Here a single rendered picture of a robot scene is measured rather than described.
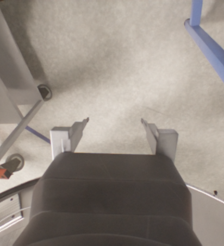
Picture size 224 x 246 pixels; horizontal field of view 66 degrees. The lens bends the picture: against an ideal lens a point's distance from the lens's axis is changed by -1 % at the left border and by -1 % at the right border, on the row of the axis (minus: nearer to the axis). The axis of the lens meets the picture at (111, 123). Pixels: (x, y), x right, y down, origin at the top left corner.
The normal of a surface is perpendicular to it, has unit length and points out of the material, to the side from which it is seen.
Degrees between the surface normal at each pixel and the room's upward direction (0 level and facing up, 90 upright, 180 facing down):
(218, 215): 90
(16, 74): 0
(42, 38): 0
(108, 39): 0
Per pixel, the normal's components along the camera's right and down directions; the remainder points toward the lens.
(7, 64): -0.15, 0.65
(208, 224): -0.16, -0.76
